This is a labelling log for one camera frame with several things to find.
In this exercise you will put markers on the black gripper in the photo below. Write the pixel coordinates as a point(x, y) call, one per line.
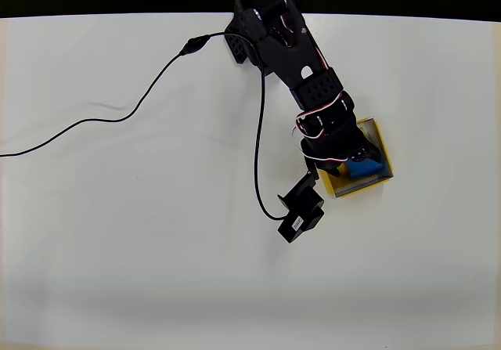
point(360, 155)

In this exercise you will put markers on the blue rectangular block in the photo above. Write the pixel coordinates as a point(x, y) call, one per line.
point(364, 169)

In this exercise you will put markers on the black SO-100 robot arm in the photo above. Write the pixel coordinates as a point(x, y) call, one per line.
point(289, 52)

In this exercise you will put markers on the yellow open box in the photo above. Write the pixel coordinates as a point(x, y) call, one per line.
point(352, 187)

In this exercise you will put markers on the black camera on mount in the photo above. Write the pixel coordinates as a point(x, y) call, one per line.
point(301, 213)

